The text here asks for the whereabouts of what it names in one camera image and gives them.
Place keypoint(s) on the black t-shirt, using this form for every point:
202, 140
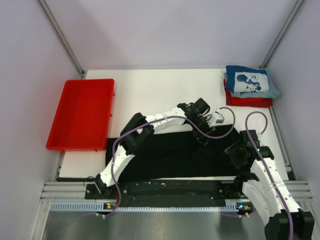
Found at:
180, 155

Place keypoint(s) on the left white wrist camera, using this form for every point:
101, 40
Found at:
216, 117

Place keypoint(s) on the aluminium frame post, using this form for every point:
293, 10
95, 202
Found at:
293, 14
61, 37

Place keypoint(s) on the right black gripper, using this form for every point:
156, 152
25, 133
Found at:
231, 150

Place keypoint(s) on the folded light blue t-shirt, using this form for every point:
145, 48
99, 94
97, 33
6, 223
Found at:
273, 92

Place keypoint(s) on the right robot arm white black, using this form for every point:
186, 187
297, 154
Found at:
259, 180

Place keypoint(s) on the red plastic bin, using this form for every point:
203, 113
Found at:
81, 121

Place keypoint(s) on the folded red t-shirt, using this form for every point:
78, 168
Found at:
246, 102

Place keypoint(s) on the right aluminium frame post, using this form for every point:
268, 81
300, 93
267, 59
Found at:
293, 14

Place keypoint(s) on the left aluminium frame post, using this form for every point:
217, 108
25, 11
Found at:
61, 37

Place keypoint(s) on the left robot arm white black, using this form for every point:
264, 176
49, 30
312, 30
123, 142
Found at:
140, 128

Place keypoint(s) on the grey slotted cable duct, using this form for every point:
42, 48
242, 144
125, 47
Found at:
105, 207

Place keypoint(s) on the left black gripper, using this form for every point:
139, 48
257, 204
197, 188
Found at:
200, 137

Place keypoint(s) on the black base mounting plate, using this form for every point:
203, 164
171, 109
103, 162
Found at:
168, 193

